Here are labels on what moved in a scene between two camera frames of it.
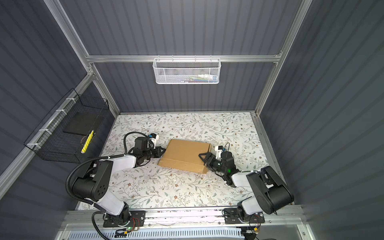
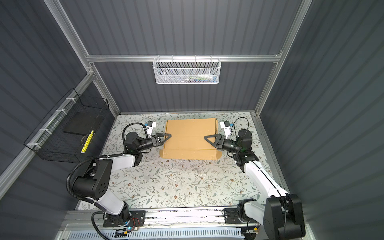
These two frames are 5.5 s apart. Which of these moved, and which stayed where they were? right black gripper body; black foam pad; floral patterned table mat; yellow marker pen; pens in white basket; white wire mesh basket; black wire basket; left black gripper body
Moved: right black gripper body; left black gripper body
Stayed: black wire basket; white wire mesh basket; black foam pad; yellow marker pen; floral patterned table mat; pens in white basket
